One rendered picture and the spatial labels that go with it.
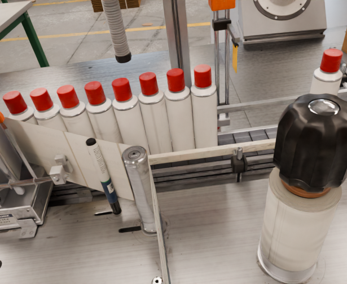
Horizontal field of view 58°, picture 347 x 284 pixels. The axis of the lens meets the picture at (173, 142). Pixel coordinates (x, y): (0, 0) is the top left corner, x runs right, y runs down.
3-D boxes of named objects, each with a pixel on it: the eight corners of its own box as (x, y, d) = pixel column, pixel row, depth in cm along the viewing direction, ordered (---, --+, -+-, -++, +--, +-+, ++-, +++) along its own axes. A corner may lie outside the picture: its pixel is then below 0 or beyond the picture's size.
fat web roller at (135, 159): (141, 238, 56) (117, 166, 44) (141, 217, 60) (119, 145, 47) (166, 235, 56) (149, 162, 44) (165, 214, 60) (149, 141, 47)
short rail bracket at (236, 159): (232, 193, 68) (233, 154, 60) (229, 183, 70) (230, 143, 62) (247, 191, 68) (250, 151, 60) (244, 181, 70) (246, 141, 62)
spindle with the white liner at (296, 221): (266, 287, 48) (295, 141, 28) (251, 235, 54) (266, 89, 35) (325, 280, 47) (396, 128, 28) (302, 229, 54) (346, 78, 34)
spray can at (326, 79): (306, 145, 69) (325, 60, 56) (297, 130, 73) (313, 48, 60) (329, 141, 69) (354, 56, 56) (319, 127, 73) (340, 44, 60)
